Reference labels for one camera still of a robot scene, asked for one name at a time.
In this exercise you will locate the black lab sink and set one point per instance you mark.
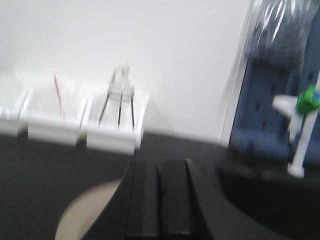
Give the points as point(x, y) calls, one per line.
point(287, 205)

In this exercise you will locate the middle white storage bin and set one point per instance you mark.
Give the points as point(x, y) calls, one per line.
point(55, 119)

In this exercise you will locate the clear bag of pegs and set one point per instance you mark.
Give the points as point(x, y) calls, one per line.
point(280, 32)

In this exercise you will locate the white gooseneck lab faucet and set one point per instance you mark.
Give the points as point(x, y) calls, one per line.
point(301, 111)

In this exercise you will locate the black wire tripod stand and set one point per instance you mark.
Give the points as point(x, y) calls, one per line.
point(120, 110)

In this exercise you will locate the red glass stirring rod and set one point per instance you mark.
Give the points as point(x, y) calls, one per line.
point(57, 89)

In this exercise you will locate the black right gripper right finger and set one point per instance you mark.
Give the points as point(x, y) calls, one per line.
point(184, 217)

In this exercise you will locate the white storage bin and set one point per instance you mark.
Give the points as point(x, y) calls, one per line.
point(117, 133)
point(55, 119)
point(12, 98)

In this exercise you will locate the right white storage bin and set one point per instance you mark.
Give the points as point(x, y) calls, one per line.
point(117, 133)

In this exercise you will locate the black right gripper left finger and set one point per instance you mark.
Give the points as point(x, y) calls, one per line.
point(132, 213)

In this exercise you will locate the glass alcohol lamp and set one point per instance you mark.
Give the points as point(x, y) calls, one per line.
point(119, 85)

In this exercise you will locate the left beige round plate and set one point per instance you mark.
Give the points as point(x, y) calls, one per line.
point(84, 210)

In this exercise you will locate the left white storage bin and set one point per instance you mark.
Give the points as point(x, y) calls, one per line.
point(12, 98)

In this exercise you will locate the grey-blue pegboard drying rack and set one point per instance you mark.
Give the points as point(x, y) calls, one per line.
point(258, 129)

